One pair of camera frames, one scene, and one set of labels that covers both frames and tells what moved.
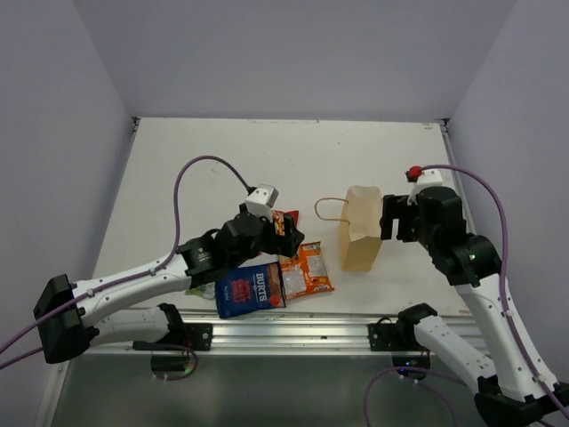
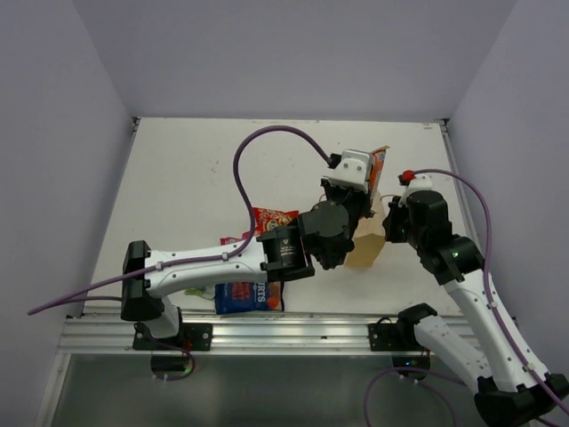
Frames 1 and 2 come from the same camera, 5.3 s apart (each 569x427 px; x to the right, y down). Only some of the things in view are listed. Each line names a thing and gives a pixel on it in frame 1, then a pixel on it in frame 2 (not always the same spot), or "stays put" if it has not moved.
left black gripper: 288,244 to 364,197
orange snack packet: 306,273 to 375,168
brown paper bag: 359,229 stays put
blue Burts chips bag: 249,289 stays put
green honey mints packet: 206,291 stays put
